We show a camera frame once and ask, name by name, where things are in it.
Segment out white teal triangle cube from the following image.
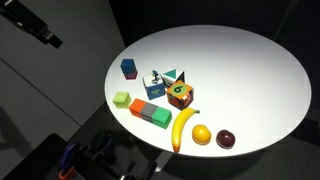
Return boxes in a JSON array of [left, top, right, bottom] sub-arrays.
[[161, 68, 185, 87]]

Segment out grey block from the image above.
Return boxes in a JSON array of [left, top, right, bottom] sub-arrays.
[[140, 103, 157, 122]]

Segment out blue block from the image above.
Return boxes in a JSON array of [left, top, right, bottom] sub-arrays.
[[120, 59, 137, 74]]

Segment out dark green block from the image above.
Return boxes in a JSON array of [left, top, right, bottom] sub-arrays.
[[152, 107, 172, 129]]

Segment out blue white picture cube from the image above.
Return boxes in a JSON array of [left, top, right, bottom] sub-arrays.
[[142, 74, 165, 100]]

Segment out orange number six cube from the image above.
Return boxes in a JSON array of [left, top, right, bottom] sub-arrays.
[[166, 80, 194, 110]]

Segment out dark red plum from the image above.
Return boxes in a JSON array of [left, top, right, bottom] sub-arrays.
[[216, 130, 235, 149]]

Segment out yellow banana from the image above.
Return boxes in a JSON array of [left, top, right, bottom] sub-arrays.
[[171, 108, 199, 153]]

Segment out orange fruit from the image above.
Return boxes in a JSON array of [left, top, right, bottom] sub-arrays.
[[192, 124, 211, 145]]

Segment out black robot base with clamps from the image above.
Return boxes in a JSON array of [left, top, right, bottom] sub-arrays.
[[1, 134, 157, 180]]

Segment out light green block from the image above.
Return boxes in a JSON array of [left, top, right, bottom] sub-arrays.
[[113, 92, 131, 109]]

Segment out orange block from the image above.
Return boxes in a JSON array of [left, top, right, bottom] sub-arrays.
[[129, 98, 146, 118]]

